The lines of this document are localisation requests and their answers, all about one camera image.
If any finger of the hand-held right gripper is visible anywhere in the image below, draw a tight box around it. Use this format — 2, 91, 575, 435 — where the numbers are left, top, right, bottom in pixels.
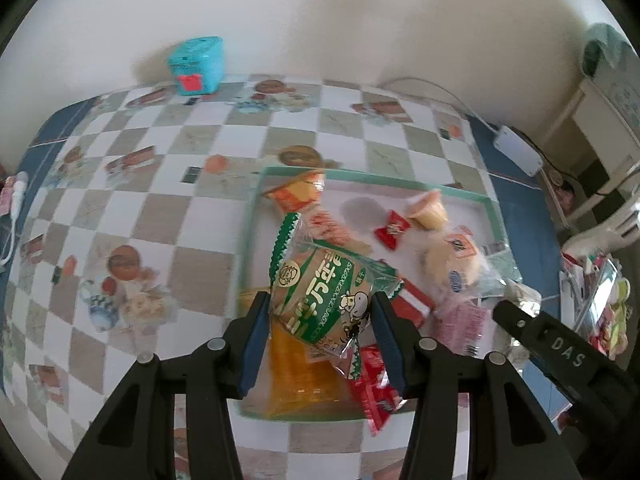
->
491, 300, 549, 349

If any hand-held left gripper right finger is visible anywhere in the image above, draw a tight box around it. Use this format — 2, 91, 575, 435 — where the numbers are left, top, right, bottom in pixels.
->
370, 291, 583, 480

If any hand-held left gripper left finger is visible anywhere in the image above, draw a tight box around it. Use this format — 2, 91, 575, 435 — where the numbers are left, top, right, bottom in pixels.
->
60, 290, 271, 480

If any white printed snack wrapper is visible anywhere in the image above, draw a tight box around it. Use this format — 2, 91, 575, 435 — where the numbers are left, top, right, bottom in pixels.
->
492, 280, 543, 318

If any red snack packet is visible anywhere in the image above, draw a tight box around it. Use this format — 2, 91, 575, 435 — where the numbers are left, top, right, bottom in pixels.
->
347, 345, 418, 436

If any red snack box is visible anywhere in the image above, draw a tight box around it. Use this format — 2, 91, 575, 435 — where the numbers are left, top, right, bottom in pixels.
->
380, 260, 436, 331

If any pink snack packet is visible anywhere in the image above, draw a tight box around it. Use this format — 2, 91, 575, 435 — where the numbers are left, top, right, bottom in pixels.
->
432, 300, 493, 358

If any yellow translucent snack packet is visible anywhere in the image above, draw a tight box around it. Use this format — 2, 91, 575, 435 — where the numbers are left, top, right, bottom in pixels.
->
237, 290, 371, 418

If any green striped biscuit packet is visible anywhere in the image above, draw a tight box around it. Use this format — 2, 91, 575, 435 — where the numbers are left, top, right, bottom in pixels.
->
269, 212, 405, 378

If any round bun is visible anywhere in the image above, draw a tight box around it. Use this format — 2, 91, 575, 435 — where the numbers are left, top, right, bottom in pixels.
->
422, 225, 521, 306

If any small red candy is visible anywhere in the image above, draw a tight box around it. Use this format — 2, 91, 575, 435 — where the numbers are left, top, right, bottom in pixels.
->
374, 210, 413, 251

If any teal rimmed white tray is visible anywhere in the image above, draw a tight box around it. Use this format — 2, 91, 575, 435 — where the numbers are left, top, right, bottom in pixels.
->
235, 166, 523, 421

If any cream jelly cup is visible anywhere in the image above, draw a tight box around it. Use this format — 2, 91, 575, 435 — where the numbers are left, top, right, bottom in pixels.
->
405, 189, 449, 231

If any orange cake roll packet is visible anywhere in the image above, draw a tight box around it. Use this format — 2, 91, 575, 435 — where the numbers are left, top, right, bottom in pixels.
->
262, 170, 373, 256

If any clear bag of snacks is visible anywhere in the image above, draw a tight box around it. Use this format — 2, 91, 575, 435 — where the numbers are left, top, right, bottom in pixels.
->
560, 250, 640, 361

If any white power adapter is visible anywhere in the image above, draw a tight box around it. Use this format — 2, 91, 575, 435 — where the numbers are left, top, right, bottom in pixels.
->
492, 125, 544, 177

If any white plastic chair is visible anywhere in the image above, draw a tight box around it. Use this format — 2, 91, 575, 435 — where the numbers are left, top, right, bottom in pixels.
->
545, 77, 640, 261

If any green patterned cloth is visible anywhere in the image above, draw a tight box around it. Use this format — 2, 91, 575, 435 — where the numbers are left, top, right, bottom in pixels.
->
582, 22, 640, 131

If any teal toy box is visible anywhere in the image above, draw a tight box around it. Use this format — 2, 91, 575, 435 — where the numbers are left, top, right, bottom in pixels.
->
167, 36, 224, 96

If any white cable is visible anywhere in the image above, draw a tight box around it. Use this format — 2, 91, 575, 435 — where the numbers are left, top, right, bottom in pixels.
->
377, 76, 501, 133

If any white charger with cable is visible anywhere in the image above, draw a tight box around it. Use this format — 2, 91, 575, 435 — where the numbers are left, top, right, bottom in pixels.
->
0, 171, 30, 266

